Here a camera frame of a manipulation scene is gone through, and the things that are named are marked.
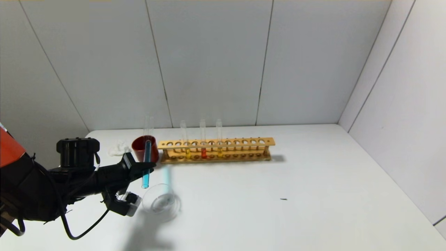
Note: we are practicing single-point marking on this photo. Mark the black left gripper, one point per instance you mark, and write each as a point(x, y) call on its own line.
point(129, 164)

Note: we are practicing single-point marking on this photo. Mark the blue pigment test tube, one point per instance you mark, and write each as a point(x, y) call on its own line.
point(145, 181)

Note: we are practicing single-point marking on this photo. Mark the yellow pigment test tube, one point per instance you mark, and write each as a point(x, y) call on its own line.
point(188, 153)
point(220, 151)

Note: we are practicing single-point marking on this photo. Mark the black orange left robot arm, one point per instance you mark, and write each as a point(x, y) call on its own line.
point(28, 195)

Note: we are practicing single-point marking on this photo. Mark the red pigment test tube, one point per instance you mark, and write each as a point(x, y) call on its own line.
point(204, 153)

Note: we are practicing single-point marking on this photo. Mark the wooden test tube rack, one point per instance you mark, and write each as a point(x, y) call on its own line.
point(244, 142)

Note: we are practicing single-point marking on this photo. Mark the dark red plastic cup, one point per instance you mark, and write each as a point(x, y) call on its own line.
point(139, 150)

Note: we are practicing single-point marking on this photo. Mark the crumpled white tissue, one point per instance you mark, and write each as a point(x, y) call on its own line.
point(116, 150)

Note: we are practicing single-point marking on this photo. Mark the clear glass dish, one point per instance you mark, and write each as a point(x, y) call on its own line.
point(160, 204)

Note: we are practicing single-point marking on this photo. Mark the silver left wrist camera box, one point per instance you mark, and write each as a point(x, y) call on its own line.
point(132, 204)

